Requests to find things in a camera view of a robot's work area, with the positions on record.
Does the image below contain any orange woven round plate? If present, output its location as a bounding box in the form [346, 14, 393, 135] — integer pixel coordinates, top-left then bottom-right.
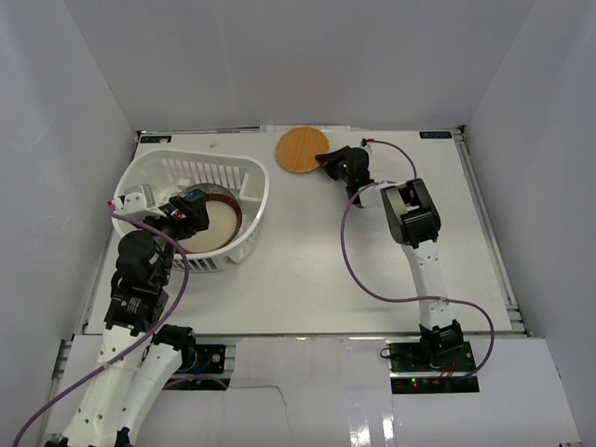
[276, 127, 330, 174]

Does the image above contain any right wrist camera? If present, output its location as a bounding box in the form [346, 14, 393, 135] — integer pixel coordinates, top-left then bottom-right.
[359, 138, 374, 156]

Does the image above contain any dark teal square plate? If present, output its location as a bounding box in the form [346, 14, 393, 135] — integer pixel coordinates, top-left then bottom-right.
[179, 184, 206, 203]

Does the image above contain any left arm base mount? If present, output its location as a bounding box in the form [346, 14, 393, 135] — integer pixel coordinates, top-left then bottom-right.
[164, 343, 235, 391]

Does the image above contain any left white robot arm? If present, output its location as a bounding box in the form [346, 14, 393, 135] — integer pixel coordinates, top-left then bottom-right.
[51, 189, 210, 446]

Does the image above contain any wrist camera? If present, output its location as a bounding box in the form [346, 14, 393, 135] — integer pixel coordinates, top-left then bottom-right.
[108, 184, 159, 220]
[359, 138, 374, 156]

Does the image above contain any left blue table label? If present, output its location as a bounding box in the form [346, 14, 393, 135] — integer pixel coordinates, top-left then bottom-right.
[139, 135, 172, 144]

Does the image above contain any red rimmed beige plate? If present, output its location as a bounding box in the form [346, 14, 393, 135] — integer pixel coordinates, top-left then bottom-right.
[179, 193, 242, 253]

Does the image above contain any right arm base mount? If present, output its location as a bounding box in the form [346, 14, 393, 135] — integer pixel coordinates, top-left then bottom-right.
[379, 342, 480, 396]

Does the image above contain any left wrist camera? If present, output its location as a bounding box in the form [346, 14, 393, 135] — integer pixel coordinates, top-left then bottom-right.
[108, 184, 159, 220]

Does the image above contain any white plastic basket bin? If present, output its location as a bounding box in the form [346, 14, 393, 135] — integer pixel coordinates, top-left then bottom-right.
[115, 149, 269, 273]

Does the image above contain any blue table label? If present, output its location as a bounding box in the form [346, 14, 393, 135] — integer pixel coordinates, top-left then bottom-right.
[419, 130, 453, 140]
[139, 135, 172, 144]

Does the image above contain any right blue table label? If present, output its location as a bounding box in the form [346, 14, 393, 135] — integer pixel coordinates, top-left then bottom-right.
[419, 130, 453, 140]

